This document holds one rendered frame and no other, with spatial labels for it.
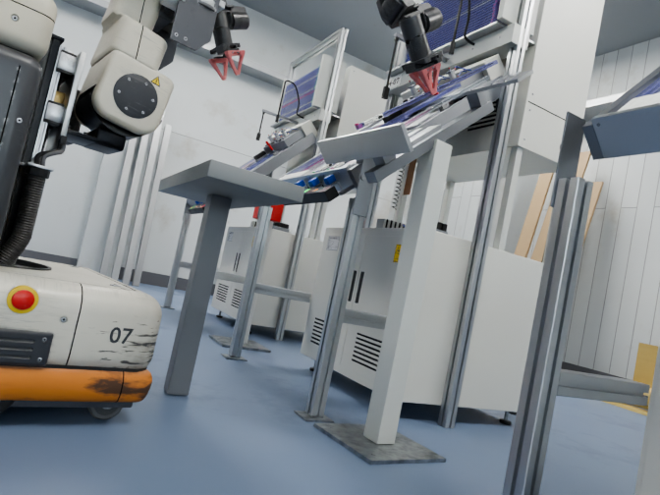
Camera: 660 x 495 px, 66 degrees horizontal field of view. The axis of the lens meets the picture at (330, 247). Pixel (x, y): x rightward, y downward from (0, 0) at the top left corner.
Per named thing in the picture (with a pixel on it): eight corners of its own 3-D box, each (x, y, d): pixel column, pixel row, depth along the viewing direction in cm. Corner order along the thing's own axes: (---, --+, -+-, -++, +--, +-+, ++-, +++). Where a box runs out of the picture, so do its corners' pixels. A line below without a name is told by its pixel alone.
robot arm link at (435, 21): (377, 15, 136) (394, -11, 129) (404, 5, 142) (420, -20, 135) (405, 49, 135) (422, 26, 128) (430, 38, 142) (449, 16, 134)
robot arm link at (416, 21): (393, 20, 132) (409, 13, 128) (409, 14, 136) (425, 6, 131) (401, 46, 134) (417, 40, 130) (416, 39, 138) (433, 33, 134)
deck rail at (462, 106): (358, 189, 152) (350, 170, 150) (356, 189, 154) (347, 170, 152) (509, 91, 179) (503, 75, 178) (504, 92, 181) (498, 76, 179)
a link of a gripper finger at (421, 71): (431, 92, 143) (421, 59, 140) (449, 88, 137) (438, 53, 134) (413, 101, 141) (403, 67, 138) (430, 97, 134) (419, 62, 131)
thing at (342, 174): (356, 189, 154) (345, 167, 152) (273, 198, 212) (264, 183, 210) (358, 187, 154) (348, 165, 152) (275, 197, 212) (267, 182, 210)
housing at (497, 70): (498, 100, 180) (483, 62, 176) (412, 124, 223) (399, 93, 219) (513, 90, 183) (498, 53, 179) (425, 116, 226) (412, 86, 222)
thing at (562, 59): (466, 424, 176) (553, -45, 187) (358, 372, 237) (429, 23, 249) (587, 432, 207) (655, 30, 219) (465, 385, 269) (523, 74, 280)
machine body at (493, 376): (388, 420, 160) (426, 228, 164) (296, 365, 222) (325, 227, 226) (528, 429, 191) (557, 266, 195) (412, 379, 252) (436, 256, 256)
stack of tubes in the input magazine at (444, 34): (493, 23, 179) (507, -49, 181) (405, 63, 224) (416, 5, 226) (518, 37, 185) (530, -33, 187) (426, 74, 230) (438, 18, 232)
